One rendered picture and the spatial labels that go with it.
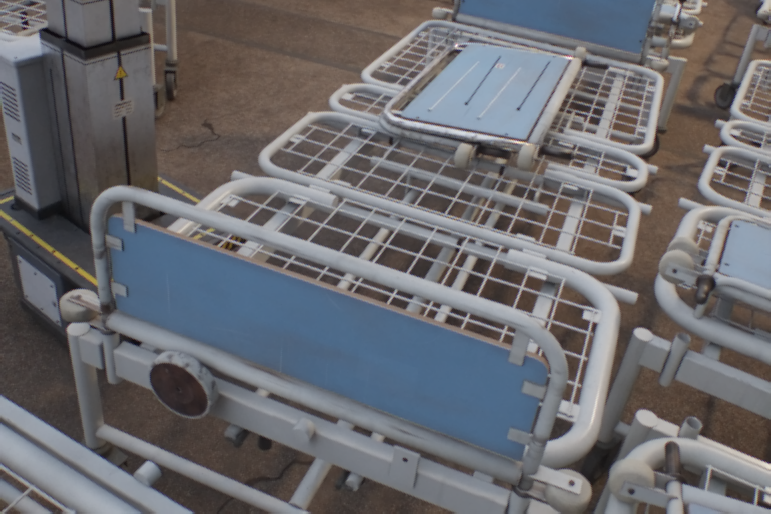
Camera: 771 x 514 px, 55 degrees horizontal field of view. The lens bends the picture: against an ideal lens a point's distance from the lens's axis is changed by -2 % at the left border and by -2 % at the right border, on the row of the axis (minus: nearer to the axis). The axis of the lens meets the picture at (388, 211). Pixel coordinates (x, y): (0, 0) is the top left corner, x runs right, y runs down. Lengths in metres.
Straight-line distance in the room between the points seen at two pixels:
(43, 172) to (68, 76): 0.30
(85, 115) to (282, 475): 0.90
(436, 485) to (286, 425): 0.25
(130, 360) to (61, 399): 0.61
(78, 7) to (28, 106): 0.31
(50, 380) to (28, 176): 0.49
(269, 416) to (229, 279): 0.25
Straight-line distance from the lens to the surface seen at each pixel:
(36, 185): 1.98
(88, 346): 1.39
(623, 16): 2.84
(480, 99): 2.10
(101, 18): 1.72
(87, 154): 1.83
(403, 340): 1.04
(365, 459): 1.21
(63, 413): 1.90
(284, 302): 1.09
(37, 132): 1.93
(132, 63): 1.78
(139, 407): 1.88
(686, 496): 1.16
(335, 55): 3.87
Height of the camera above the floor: 1.36
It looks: 32 degrees down
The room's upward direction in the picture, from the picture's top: 8 degrees clockwise
